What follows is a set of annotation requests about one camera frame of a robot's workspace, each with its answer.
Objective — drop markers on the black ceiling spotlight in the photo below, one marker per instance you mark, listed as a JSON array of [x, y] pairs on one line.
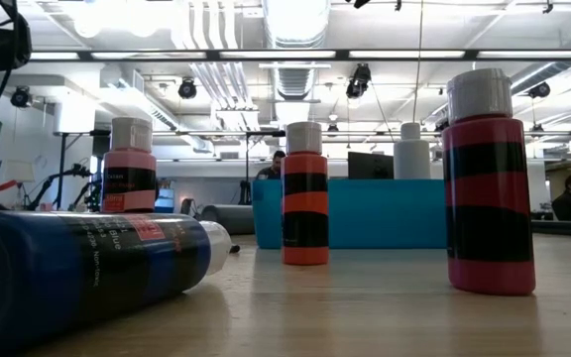
[[357, 86], [187, 89], [539, 90], [20, 96]]

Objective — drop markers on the small orange paint bottle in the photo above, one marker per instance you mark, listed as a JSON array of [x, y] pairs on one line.
[[305, 198]]

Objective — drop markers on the black overhead beam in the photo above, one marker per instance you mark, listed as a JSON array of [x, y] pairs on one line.
[[214, 55]]

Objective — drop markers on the small pink paint bottle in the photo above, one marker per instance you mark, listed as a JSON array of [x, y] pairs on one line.
[[129, 166]]

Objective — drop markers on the black aluminium table frame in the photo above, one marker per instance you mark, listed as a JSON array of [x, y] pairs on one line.
[[568, 229]]

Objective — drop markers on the silver ventilation duct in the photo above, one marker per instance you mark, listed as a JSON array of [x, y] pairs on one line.
[[295, 25]]

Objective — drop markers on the small blue paint bottle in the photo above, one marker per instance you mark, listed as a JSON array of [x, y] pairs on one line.
[[42, 277]]

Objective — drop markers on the teal plastic bin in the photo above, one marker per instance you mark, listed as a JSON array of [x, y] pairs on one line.
[[365, 213]]

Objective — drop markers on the white table lamp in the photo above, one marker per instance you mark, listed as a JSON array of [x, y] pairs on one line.
[[19, 171]]

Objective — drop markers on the black background robot arm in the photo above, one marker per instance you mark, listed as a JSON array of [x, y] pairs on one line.
[[75, 172]]

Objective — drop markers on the black monitor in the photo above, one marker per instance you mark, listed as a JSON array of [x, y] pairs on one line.
[[370, 166]]

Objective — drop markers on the small magenta paint bottle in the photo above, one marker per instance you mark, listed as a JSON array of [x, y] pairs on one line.
[[489, 238]]

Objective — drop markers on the large white paint bottle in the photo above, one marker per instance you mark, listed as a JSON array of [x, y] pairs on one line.
[[412, 158]]

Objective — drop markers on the black light stand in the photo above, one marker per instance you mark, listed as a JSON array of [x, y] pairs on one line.
[[62, 173]]

